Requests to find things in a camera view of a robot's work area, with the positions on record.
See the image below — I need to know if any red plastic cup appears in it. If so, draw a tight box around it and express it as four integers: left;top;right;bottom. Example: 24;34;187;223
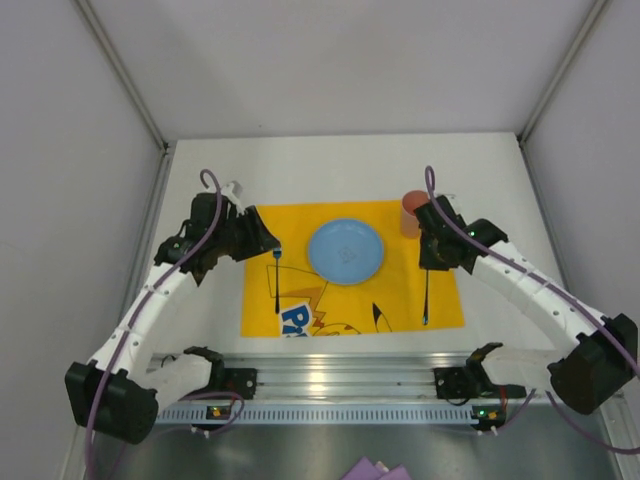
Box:
400;190;430;239

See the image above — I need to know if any yellow cartoon placemat cloth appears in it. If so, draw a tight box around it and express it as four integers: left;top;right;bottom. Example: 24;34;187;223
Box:
241;200;465;338

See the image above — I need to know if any blue plastic plate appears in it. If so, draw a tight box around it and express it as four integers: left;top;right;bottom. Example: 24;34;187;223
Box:
307;218;385;286

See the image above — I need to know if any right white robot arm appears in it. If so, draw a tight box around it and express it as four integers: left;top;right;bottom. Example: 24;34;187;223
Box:
414;195;639;415

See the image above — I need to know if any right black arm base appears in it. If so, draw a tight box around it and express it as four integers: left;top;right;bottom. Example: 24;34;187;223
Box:
433;367;479;406

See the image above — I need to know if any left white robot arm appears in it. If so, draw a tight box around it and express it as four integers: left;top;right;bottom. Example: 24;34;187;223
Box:
64;192;280;445

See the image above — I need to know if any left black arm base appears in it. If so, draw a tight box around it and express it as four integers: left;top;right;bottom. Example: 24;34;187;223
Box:
208;367;258;400

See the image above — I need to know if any purple cloth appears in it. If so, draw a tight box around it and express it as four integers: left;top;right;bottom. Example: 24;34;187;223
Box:
341;457;412;480

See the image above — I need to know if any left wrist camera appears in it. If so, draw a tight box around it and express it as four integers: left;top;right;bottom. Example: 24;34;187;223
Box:
222;181;245;215

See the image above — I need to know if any aluminium mounting rail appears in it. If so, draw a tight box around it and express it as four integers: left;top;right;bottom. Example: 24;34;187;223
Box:
224;352;467;402

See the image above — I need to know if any slotted grey cable duct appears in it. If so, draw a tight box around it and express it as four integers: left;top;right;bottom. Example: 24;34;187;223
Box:
156;402;504;426

